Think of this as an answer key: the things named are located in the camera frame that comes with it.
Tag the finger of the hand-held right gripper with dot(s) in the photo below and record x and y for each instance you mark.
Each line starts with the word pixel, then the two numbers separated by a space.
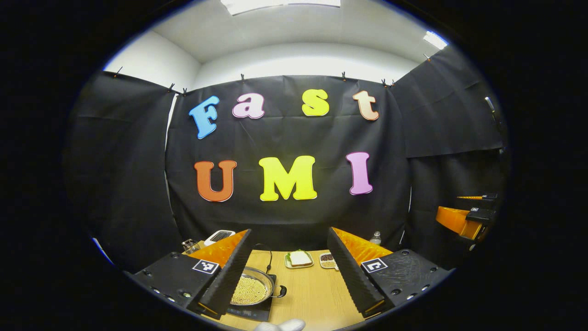
pixel 455 220
pixel 489 196

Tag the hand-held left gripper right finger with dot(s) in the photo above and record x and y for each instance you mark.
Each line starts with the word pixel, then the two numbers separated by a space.
pixel 351 276

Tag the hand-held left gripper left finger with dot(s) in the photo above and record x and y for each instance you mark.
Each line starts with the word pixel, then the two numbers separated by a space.
pixel 225 276

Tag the stainless steel pot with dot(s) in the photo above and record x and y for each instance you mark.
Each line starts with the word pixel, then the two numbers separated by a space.
pixel 270 280

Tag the black induction cooktop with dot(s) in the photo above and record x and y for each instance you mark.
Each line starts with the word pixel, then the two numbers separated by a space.
pixel 252 313

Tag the white divided grain tray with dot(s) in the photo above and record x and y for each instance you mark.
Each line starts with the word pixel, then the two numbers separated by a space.
pixel 327 261

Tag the pile of soybeans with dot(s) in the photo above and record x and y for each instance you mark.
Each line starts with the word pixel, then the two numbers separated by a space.
pixel 250 290

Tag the white toaster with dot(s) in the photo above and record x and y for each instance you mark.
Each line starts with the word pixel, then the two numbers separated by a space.
pixel 219 236

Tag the green label drink bottle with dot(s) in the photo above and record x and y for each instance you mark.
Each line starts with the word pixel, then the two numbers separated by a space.
pixel 375 239

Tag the sandwich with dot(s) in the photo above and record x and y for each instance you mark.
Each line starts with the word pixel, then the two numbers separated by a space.
pixel 300 258

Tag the pale green sandwich plate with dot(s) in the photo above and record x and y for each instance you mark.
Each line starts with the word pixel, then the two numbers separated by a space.
pixel 288 264

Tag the white crumpled cloth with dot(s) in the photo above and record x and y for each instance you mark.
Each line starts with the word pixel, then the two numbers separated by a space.
pixel 280 326

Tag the small ceiling light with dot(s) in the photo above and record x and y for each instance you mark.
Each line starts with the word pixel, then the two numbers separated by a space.
pixel 435 40

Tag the row of black cloth clips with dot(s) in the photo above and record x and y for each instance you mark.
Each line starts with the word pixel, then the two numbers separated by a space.
pixel 242 77

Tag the large ceiling light panel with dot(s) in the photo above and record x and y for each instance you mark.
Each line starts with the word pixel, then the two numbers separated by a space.
pixel 275 4

